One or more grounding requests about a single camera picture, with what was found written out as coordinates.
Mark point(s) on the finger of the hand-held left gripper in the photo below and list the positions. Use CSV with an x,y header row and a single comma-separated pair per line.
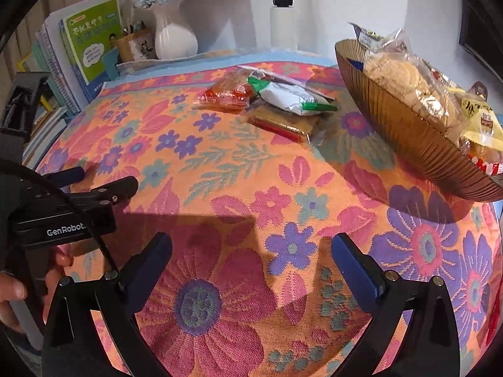
x,y
66,174
114,188

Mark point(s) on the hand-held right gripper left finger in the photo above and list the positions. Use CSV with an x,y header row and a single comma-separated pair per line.
x,y
153,259

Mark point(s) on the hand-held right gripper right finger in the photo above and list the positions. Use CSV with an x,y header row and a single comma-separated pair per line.
x,y
353,267

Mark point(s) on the brown ribbed bowl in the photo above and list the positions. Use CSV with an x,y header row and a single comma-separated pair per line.
x,y
412,145

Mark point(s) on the red white striped snack packet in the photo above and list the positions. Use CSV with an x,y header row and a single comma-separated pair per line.
x,y
485,157

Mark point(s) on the yellow snack packet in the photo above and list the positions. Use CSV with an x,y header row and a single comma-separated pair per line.
x,y
477,112

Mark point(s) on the blue biscuit snack packet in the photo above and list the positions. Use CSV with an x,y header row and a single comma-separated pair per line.
x,y
355,65

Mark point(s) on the purple white snack packet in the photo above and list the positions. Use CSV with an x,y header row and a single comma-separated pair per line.
x,y
367,35

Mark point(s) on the person's left hand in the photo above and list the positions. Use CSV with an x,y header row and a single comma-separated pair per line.
x,y
11,290

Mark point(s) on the flat stack of books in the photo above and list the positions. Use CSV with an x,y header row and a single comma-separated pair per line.
x,y
45,129

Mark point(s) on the black plastic stand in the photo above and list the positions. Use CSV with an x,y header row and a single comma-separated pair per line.
x,y
19,102

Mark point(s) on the row of spiral-bound books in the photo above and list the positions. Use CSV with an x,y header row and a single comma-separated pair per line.
x,y
55,66

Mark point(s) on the teal small booklet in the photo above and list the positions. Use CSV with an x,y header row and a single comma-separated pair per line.
x,y
112,65

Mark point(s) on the floral tablecloth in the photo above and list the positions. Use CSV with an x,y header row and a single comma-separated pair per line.
x,y
235,172

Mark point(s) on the green cover book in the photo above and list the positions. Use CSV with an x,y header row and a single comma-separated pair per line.
x,y
90,39

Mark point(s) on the wooden pen holder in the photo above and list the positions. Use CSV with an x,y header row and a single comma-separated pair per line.
x,y
135,49

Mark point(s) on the orange red snack packet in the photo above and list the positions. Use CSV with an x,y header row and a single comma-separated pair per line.
x,y
228,92

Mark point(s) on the brown biscuit packet red tray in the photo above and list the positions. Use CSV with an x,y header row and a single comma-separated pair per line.
x,y
285,123

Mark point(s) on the white vase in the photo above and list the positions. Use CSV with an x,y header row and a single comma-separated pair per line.
x,y
175,41

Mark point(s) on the green white snack packet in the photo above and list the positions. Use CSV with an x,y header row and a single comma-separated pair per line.
x,y
290,98

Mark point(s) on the thin clear snack packet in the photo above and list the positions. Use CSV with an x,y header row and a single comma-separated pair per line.
x,y
275,74

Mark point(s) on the dark framed picture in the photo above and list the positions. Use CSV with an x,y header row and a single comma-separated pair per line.
x,y
481,35

